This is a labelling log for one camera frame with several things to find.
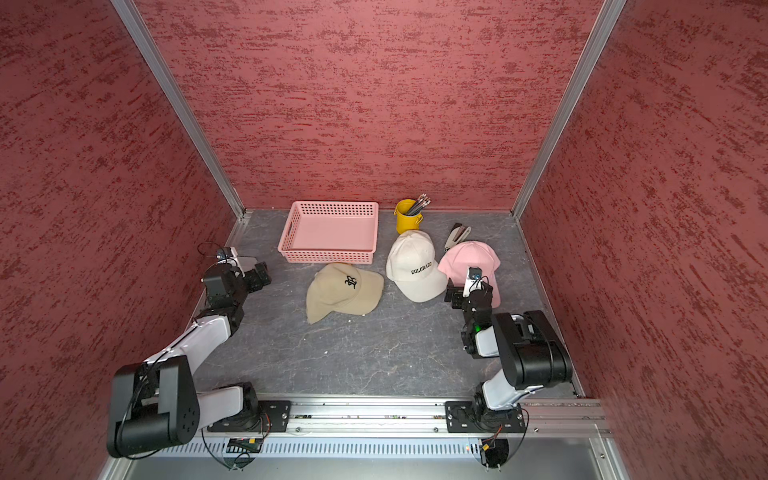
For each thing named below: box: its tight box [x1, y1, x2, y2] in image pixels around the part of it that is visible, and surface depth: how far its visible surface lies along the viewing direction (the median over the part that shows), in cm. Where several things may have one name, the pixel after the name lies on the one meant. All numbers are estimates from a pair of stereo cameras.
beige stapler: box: [444, 223, 472, 250], surface depth 113 cm
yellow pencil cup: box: [394, 198, 424, 235], surface depth 111 cm
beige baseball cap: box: [306, 263, 385, 325], surface depth 94 cm
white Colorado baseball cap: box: [386, 230, 449, 303], surface depth 99 cm
